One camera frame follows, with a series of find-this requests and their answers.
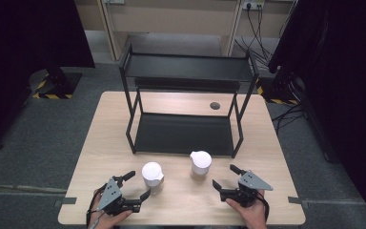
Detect hand-held gripper cable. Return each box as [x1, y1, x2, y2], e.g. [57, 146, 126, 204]
[256, 190, 271, 223]
[85, 182, 108, 229]

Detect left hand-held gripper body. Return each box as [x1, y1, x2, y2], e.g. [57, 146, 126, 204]
[95, 177, 142, 218]

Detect person's right hand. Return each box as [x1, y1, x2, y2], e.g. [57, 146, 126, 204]
[225, 189, 270, 229]

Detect left hand-held gripper cable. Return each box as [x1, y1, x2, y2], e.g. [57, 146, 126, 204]
[85, 182, 108, 229]

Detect grey floor cable strip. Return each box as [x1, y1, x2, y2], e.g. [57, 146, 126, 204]
[0, 184, 68, 195]

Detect black hanging cable bundle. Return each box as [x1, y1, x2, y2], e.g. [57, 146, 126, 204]
[233, 3, 299, 70]

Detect person's left hand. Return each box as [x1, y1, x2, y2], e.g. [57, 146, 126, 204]
[89, 190, 134, 229]

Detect black floor cables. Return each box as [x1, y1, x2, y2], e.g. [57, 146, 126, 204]
[271, 103, 306, 135]

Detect right hand-held gripper cable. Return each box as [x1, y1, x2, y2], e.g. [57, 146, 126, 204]
[256, 190, 271, 223]

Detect black curtain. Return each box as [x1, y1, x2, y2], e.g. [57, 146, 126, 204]
[268, 0, 366, 223]
[0, 0, 96, 154]

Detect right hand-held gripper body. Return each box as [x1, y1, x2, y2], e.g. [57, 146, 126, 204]
[219, 170, 275, 208]

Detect black metal two-tier rack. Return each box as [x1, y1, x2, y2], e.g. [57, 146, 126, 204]
[118, 42, 261, 159]

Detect grey floor tape piece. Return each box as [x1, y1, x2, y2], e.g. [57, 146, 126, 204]
[287, 196, 309, 206]
[53, 197, 78, 206]

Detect white wall power socket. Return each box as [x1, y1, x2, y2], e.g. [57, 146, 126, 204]
[241, 0, 265, 10]

